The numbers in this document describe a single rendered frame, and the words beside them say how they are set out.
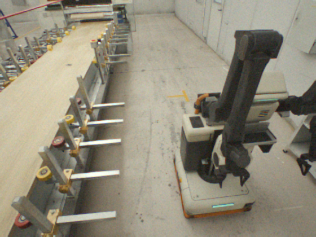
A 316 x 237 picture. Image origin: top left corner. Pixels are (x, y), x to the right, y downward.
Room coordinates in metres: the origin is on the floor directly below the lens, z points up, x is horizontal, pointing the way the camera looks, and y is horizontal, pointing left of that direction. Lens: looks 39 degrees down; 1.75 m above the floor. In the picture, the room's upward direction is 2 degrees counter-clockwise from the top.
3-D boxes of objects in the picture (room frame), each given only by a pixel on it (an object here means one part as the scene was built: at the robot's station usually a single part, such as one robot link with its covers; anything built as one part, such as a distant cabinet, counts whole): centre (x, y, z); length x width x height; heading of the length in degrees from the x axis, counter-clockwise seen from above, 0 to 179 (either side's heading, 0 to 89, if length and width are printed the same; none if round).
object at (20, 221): (0.35, 0.64, 0.85); 0.08 x 0.08 x 0.11
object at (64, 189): (0.59, 0.56, 0.82); 0.14 x 0.06 x 0.05; 5
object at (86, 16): (5.11, 1.51, 1.05); 1.43 x 0.12 x 0.12; 95
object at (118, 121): (1.12, 0.51, 0.82); 0.43 x 0.03 x 0.04; 95
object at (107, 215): (0.37, 0.44, 0.83); 0.43 x 0.03 x 0.04; 95
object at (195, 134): (1.10, -0.48, 0.59); 0.55 x 0.34 x 0.83; 94
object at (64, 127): (0.82, 0.58, 0.87); 0.04 x 0.04 x 0.48; 5
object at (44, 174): (0.60, 0.66, 0.85); 0.08 x 0.08 x 0.11
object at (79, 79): (1.32, 0.62, 0.92); 0.04 x 0.04 x 0.48; 5
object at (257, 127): (0.72, -0.51, 0.99); 0.28 x 0.16 x 0.22; 94
